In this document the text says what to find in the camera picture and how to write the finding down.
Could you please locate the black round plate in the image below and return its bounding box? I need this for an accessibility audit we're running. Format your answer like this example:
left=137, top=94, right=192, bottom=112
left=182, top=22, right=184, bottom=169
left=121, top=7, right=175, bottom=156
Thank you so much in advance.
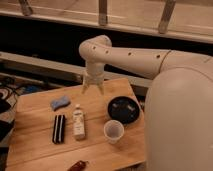
left=107, top=96, right=140, bottom=124

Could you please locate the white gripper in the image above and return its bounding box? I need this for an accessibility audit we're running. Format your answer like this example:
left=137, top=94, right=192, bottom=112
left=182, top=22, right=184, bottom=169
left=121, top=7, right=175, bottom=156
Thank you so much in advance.
left=82, top=61, right=104, bottom=94

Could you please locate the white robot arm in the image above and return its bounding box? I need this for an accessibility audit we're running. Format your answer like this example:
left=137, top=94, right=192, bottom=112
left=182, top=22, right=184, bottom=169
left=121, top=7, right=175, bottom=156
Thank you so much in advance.
left=79, top=35, right=213, bottom=171

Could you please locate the dark cable clutter at left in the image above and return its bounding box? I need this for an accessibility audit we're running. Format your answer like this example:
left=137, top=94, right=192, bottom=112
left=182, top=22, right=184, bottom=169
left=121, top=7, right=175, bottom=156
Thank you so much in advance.
left=0, top=77, right=39, bottom=148

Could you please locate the black white striped eraser block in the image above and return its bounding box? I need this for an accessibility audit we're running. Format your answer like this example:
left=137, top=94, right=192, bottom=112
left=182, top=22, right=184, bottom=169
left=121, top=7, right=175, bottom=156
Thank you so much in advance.
left=52, top=115, right=66, bottom=144

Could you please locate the blue sponge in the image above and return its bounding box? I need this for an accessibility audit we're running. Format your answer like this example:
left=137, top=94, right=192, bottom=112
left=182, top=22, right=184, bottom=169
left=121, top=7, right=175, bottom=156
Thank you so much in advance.
left=50, top=96, right=70, bottom=111

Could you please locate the small clear white bottle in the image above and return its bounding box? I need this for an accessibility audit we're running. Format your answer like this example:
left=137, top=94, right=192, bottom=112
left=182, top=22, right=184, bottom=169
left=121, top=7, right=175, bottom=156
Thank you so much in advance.
left=72, top=104, right=86, bottom=140

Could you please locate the wooden table board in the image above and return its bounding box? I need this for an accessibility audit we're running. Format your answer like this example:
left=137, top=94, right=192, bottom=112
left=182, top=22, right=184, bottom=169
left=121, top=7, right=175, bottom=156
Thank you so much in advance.
left=6, top=78, right=145, bottom=171

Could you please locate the red brown pocket tool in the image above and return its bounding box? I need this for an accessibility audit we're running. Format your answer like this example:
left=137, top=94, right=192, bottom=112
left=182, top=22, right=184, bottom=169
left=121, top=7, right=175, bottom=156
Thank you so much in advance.
left=67, top=160, right=88, bottom=171

